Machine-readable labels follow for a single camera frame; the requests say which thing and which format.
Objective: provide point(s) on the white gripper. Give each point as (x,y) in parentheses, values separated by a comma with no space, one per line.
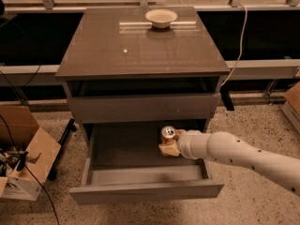
(187,143)

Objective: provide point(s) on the orange soda can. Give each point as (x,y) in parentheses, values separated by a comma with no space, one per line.
(168,135)

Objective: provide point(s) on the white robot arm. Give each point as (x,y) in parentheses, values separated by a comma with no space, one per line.
(225,148)

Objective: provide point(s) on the grey top drawer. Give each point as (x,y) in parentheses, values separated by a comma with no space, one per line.
(145,108)

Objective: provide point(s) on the open middle drawer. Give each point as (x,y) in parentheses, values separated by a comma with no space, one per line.
(125,165)

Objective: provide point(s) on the grey drawer cabinet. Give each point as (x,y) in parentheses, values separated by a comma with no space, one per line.
(116,52)

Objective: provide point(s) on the black stand leg right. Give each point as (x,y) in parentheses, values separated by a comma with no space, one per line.
(226,99)

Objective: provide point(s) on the black stand leg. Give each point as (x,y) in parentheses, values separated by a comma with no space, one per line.
(69,128)
(226,99)

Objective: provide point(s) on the metal window railing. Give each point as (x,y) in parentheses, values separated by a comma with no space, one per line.
(243,70)

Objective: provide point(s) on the black stand leg left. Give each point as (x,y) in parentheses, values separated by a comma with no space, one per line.
(69,128)

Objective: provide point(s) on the cardboard box at right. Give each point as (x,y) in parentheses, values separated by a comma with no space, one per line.
(291,107)

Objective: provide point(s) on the white bowl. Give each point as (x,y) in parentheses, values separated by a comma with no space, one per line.
(161,18)

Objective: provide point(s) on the open cardboard box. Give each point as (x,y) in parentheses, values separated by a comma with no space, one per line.
(27,154)

